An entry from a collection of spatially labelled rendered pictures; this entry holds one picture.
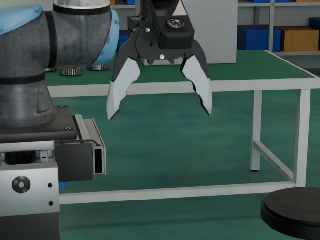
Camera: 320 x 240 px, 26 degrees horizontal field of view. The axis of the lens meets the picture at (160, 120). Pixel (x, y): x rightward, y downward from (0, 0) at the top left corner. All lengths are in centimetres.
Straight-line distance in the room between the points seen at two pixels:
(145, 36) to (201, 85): 11
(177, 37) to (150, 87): 236
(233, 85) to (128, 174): 121
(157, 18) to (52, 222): 60
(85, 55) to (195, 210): 239
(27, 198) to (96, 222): 228
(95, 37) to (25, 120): 22
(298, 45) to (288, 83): 389
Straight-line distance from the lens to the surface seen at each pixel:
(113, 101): 95
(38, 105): 142
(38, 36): 138
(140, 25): 94
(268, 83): 335
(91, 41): 141
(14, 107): 139
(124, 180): 417
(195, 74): 97
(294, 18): 778
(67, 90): 319
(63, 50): 140
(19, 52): 138
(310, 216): 223
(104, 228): 351
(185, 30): 87
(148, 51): 94
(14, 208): 132
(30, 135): 136
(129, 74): 95
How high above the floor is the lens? 140
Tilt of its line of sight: 15 degrees down
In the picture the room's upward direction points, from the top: straight up
